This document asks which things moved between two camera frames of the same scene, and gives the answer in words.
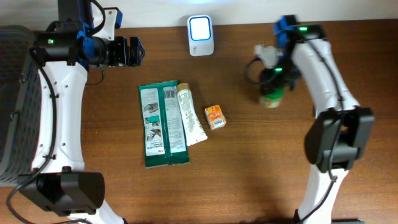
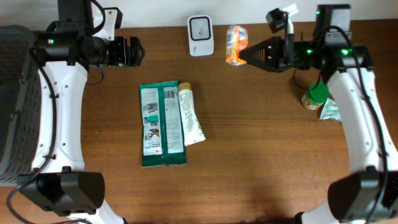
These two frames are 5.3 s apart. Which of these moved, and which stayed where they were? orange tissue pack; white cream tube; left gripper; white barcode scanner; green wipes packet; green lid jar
Moved: orange tissue pack; green lid jar
Stayed: green wipes packet; white barcode scanner; left gripper; white cream tube
